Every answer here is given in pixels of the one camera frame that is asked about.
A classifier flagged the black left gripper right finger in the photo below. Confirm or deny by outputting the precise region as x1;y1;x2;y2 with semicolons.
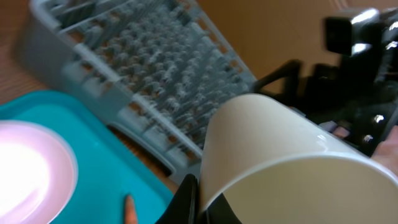
198;194;242;224

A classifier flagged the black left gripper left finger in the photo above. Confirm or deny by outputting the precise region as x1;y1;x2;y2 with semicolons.
155;174;198;224

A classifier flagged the orange carrot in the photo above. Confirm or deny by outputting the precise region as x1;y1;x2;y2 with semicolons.
124;195;138;224

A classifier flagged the white paper cup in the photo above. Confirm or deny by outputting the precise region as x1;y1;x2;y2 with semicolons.
199;94;397;223

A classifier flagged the pink bowl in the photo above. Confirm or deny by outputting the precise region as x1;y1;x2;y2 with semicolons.
1;120;78;223

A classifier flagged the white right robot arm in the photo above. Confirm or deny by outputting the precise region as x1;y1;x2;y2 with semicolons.
197;8;397;223

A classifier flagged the grey dishwasher rack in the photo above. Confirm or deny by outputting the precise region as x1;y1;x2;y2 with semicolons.
16;0;256;184

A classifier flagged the teal plastic tray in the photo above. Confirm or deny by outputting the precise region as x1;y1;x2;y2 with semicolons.
1;91;172;223

